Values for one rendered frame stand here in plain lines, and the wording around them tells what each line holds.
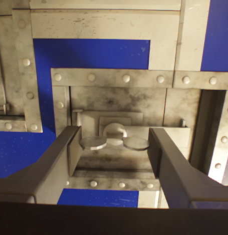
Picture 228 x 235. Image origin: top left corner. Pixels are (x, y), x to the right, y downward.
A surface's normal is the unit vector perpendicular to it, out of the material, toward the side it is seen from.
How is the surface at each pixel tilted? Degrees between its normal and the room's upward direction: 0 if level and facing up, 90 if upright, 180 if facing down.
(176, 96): 90
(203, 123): 90
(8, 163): 90
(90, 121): 90
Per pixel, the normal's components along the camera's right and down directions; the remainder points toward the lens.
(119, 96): -0.03, 0.29
